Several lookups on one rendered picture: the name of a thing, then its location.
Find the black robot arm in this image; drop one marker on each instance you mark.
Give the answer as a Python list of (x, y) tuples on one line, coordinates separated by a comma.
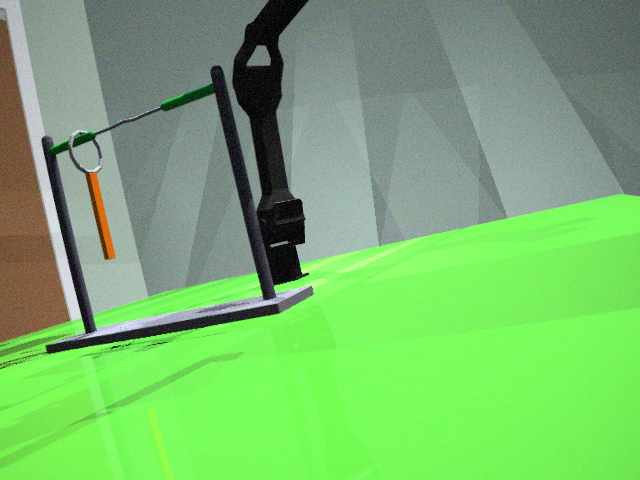
[(258, 92)]

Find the grey hoop with orange handle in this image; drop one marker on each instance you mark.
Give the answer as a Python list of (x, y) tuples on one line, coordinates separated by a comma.
[(96, 197)]

